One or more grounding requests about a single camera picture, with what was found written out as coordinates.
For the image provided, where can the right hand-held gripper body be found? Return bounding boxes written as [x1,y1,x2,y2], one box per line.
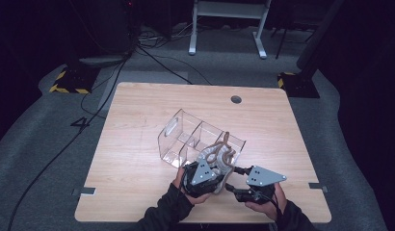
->
[233,165,287,205]

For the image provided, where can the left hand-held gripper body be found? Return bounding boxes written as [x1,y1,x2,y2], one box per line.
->
[181,158,224,198]

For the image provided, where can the grey striped cloth pouch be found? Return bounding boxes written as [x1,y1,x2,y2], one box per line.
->
[195,131,238,195]

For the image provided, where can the clear acrylic divided organizer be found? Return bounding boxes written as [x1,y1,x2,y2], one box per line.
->
[157,108,247,176]

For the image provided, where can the person's left hand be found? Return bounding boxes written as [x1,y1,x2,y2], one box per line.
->
[171,167,212,206]

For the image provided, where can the person's right hand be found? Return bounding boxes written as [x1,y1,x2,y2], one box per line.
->
[244,182,287,221]

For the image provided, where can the black tripod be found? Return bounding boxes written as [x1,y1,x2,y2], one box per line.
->
[275,13,295,61]

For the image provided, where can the dark round stand base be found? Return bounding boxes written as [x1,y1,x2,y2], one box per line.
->
[78,55,131,68]

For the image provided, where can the grey slanted pole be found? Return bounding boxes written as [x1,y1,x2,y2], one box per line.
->
[296,0,346,70]

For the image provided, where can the right hand-held gripper cable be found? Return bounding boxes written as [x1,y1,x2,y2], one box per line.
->
[252,192,285,222]

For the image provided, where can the grey metal table bracket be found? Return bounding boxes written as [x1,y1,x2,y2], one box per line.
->
[71,187,97,197]
[308,182,329,193]

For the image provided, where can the black yellow striped base plate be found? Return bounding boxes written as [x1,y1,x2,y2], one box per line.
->
[49,65,100,95]
[276,71,321,99]

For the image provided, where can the thick black floor cable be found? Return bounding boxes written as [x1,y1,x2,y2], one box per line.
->
[137,44,194,85]

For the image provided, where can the long black floor cable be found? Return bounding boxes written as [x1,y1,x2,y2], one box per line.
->
[6,61,127,231]

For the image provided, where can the white metal stand frame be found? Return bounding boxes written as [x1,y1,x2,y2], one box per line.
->
[188,0,273,60]

